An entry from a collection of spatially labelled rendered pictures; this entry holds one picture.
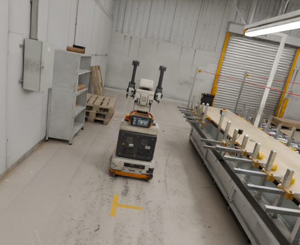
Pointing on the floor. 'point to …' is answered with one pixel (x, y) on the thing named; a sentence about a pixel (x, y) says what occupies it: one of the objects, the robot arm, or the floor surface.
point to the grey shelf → (67, 95)
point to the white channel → (278, 47)
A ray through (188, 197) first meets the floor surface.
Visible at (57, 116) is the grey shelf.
